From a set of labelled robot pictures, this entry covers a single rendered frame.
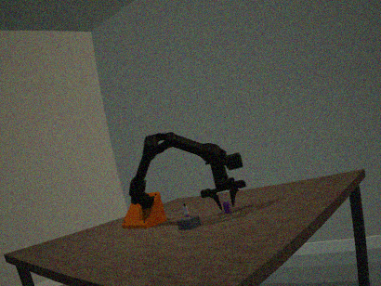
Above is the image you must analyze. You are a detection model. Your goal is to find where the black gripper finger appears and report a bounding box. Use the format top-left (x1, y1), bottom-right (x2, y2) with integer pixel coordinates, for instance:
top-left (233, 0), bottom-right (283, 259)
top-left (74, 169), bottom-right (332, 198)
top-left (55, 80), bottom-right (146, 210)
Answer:
top-left (210, 195), bottom-right (222, 210)
top-left (230, 189), bottom-right (239, 207)

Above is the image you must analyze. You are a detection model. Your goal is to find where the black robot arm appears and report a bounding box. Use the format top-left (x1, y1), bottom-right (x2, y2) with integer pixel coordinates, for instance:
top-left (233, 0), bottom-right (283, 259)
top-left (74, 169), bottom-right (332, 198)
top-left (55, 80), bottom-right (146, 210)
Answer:
top-left (129, 132), bottom-right (243, 210)

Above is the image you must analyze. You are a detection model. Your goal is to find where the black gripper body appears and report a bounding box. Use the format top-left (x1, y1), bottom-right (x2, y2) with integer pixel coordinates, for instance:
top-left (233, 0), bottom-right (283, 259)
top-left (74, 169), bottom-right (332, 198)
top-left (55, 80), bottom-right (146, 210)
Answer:
top-left (201, 172), bottom-right (246, 198)

